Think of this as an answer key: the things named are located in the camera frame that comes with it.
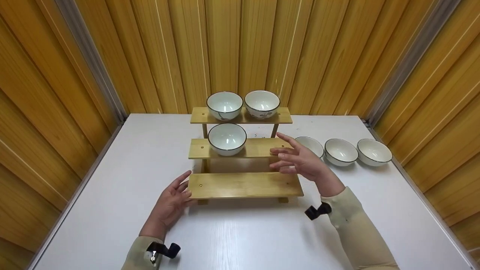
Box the white bowl with floral print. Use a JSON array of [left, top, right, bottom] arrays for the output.
[[244, 90, 281, 119]]

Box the black wrist band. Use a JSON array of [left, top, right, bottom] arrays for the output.
[[147, 241, 182, 263], [304, 201, 333, 221]]

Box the person's left hand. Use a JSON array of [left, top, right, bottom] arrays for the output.
[[139, 171, 197, 241]]

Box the person's left forearm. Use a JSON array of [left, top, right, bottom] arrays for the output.
[[121, 236, 166, 270]]

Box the person's right hand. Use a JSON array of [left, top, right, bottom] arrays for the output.
[[269, 132, 346, 197]]

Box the wooden three-tier shelf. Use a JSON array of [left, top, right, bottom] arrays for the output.
[[187, 106, 305, 206]]

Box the person's right forearm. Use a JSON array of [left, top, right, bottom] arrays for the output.
[[321, 186, 400, 270]]

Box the white bowl with dark rim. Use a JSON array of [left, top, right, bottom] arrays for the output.
[[208, 123, 248, 157], [324, 138, 359, 167], [294, 136, 324, 159], [357, 138, 393, 167], [206, 91, 244, 121]]

